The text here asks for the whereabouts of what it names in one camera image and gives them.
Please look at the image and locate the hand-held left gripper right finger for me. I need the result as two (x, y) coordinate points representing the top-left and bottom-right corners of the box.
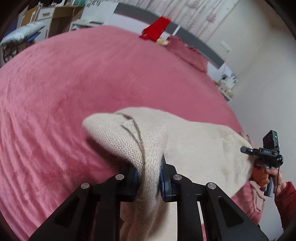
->
(159, 153), (270, 241)

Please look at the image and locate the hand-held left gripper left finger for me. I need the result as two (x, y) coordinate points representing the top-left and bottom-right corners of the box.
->
(28, 164), (139, 241)

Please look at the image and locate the cream knit sweater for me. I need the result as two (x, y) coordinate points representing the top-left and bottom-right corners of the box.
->
(82, 107), (253, 241)

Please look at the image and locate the person's right forearm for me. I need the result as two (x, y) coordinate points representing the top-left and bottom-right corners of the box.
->
(275, 182), (296, 232)

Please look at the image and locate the person's right hand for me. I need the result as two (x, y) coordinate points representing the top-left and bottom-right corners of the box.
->
(252, 163), (287, 193)

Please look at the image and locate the pale pink knit garment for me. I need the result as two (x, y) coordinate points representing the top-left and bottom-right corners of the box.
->
(248, 179), (265, 212)
(238, 131), (252, 145)

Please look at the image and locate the white nightstand with clutter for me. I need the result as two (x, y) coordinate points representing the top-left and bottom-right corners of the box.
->
(216, 80), (234, 103)

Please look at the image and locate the pink pillow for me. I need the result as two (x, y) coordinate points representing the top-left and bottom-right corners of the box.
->
(166, 36), (208, 72)

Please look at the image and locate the pink bed blanket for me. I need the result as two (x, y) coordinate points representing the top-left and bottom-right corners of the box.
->
(0, 25), (266, 241)

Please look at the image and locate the patterned white curtain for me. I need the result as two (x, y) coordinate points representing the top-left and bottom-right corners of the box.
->
(129, 0), (241, 42)

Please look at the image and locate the bright red garment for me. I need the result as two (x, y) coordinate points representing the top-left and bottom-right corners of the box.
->
(139, 16), (171, 42)

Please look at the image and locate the low white nightstand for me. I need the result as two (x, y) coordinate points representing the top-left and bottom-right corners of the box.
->
(70, 20), (103, 30)

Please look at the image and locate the grey and white headboard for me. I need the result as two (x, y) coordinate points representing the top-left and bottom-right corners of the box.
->
(83, 2), (237, 84)

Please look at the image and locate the wooden desk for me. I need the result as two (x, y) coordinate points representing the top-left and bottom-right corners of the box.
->
(47, 6), (84, 39)

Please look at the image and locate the black spoked wheel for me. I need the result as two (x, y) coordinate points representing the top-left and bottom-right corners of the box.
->
(2, 42), (26, 63)

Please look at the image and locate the silver pillow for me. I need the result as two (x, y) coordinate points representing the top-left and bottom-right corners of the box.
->
(0, 22), (47, 44)

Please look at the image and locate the white drawer cabinet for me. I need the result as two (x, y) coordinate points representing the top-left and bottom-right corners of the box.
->
(37, 7), (56, 22)

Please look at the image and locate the light wooden panel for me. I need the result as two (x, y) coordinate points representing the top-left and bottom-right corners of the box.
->
(21, 7), (40, 24)

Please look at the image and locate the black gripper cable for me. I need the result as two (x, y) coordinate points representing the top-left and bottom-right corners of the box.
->
(274, 160), (284, 202)

